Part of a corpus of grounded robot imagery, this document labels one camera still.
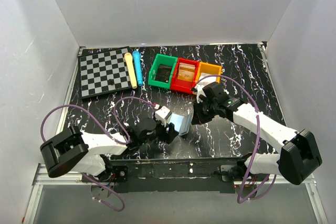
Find black grey checkerboard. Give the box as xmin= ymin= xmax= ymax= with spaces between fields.
xmin=78 ymin=47 xmax=132 ymax=99

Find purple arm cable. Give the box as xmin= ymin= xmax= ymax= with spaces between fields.
xmin=40 ymin=97 xmax=161 ymax=212
xmin=195 ymin=74 xmax=277 ymax=204

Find green plastic bin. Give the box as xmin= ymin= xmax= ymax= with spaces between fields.
xmin=148 ymin=54 xmax=178 ymax=89

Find blue marker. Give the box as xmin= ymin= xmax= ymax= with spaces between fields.
xmin=132 ymin=50 xmax=143 ymax=86

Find gold striped credit card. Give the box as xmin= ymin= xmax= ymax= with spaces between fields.
xmin=177 ymin=69 xmax=195 ymax=82

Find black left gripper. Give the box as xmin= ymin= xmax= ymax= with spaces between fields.
xmin=139 ymin=116 xmax=179 ymax=146

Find mint green card holder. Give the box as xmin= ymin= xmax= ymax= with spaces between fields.
xmin=169 ymin=113 xmax=193 ymax=136

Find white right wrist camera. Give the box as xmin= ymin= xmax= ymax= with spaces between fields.
xmin=194 ymin=84 xmax=207 ymax=103

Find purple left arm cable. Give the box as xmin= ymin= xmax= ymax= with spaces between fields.
xmin=40 ymin=97 xmax=161 ymax=212

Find tan cards in red bin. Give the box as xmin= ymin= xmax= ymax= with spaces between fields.
xmin=178 ymin=63 xmax=196 ymax=74

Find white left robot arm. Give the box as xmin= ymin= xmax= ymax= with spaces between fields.
xmin=40 ymin=118 xmax=179 ymax=182

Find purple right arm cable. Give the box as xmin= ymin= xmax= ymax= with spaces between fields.
xmin=195 ymin=74 xmax=277 ymax=204

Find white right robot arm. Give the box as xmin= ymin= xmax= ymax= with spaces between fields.
xmin=192 ymin=82 xmax=322 ymax=185

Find cream yellow marker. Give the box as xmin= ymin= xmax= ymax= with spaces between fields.
xmin=124 ymin=52 xmax=138 ymax=89

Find black cards in green bin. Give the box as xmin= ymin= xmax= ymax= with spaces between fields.
xmin=155 ymin=64 xmax=172 ymax=83

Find red plastic bin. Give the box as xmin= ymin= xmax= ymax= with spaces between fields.
xmin=170 ymin=58 xmax=196 ymax=94

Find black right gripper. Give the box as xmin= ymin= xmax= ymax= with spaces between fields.
xmin=192 ymin=98 xmax=218 ymax=125

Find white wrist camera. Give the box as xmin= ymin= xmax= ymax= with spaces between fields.
xmin=154 ymin=106 xmax=172 ymax=126
xmin=194 ymin=84 xmax=207 ymax=103

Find orange plastic bin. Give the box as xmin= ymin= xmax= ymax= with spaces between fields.
xmin=192 ymin=61 xmax=222 ymax=88

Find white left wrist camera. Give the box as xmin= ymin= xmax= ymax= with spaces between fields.
xmin=154 ymin=106 xmax=172 ymax=126

